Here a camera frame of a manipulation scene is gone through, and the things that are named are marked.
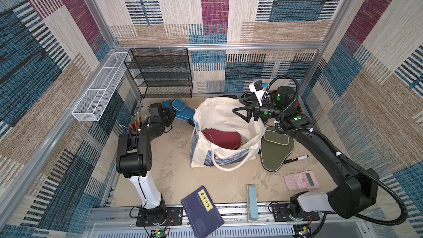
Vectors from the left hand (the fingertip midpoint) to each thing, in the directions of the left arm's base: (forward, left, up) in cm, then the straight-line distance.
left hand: (177, 110), depth 100 cm
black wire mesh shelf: (+24, +12, +9) cm, 28 cm away
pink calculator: (-39, -64, -9) cm, 75 cm away
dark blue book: (-51, -16, -11) cm, 55 cm away
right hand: (-18, -32, +22) cm, 43 cm away
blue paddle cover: (0, -3, -2) cm, 3 cm away
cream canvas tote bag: (-7, -23, +5) cm, 25 cm away
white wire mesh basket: (-17, +31, +23) cm, 42 cm away
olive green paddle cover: (-22, -55, -8) cm, 60 cm away
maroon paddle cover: (-17, -27, -7) cm, 32 cm away
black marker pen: (-28, -65, -10) cm, 72 cm away
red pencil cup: (-13, +22, +1) cm, 26 cm away
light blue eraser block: (-51, -37, -5) cm, 63 cm away
